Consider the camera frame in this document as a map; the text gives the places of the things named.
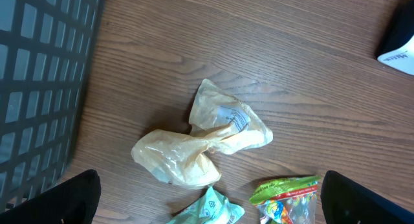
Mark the white barcode scanner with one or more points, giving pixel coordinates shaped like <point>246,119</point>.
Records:
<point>396,47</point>

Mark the green gummy candy bag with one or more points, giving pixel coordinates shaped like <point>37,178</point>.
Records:
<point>288,200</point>

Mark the beige snack bag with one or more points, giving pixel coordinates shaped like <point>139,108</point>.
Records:
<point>219,122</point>

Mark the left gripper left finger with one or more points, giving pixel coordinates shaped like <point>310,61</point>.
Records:
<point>74,201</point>

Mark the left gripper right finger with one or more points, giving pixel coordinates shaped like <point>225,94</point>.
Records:
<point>345,201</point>

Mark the dark grey plastic basket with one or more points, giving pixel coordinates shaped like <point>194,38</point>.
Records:
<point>47,49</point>

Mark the mint green snack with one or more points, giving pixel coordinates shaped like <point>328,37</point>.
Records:
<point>211,208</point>

